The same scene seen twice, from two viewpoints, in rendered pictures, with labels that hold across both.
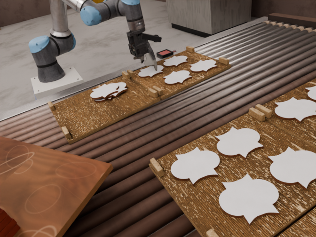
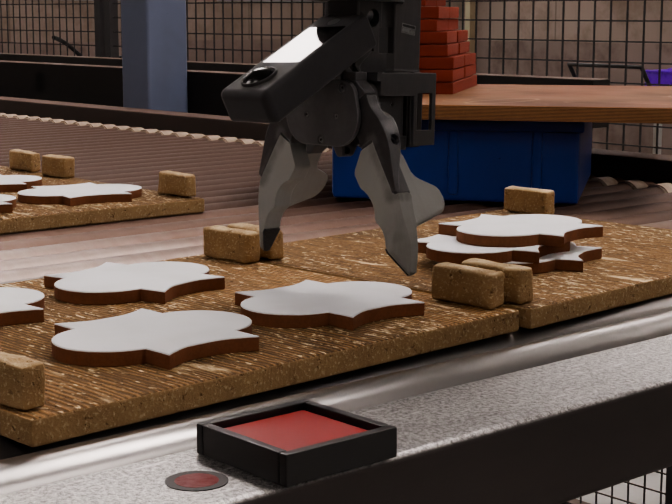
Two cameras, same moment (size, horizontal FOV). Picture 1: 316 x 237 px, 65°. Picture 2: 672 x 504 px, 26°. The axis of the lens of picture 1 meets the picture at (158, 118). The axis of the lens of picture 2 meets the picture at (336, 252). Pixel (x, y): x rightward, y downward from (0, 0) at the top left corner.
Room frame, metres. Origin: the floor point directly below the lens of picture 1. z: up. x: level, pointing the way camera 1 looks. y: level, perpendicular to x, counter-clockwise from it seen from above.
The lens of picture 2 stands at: (2.16, -0.34, 1.15)
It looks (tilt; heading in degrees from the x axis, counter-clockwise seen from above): 9 degrees down; 161
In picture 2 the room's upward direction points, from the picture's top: straight up
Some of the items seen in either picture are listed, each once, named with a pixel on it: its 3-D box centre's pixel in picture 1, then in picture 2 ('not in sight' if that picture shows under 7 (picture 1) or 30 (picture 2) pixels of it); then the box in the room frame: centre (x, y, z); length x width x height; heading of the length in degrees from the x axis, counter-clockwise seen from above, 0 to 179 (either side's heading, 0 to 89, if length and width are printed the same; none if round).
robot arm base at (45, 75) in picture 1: (49, 69); not in sight; (1.44, 0.57, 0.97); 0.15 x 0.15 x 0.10
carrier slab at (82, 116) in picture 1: (102, 103); (514, 257); (0.98, 0.23, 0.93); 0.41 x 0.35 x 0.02; 116
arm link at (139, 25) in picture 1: (136, 24); not in sight; (1.17, 0.01, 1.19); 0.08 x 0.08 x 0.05
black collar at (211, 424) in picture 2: (164, 53); (296, 440); (1.45, -0.12, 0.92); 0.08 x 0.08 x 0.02; 22
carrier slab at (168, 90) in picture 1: (176, 71); (143, 325); (1.16, -0.14, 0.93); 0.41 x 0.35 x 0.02; 115
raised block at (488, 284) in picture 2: (130, 73); (468, 285); (1.20, 0.09, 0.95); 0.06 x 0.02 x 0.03; 25
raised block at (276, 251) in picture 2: (152, 92); (254, 241); (0.95, 0.00, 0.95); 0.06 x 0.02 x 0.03; 26
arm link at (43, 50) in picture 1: (43, 50); not in sight; (1.44, 0.56, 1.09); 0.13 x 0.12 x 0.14; 141
